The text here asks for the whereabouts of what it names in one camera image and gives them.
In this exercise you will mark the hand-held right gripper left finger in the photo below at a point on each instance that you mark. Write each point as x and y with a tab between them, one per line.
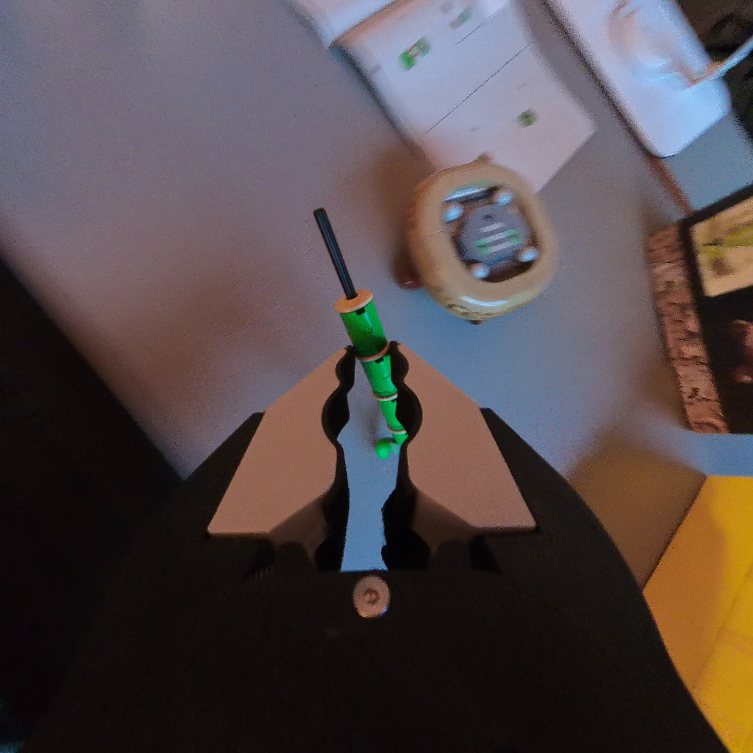
276	470

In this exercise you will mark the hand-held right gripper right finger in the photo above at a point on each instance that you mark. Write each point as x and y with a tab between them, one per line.
465	470

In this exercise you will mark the green cylinder assembly black rod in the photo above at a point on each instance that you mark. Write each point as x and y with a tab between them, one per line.
365	329

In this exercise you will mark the grey desk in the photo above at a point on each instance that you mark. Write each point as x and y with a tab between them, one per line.
176	176

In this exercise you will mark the beige round device with electronics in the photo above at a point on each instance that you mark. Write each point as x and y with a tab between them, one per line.
429	259

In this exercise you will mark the brown speckled board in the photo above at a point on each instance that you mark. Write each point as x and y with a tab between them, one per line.
682	341

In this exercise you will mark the yellow plastic bin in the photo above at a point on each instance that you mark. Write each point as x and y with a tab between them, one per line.
712	588

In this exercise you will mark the open white instruction booklet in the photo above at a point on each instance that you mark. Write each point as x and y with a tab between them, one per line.
470	82

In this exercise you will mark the white plastic container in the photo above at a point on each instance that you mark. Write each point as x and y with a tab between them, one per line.
647	70

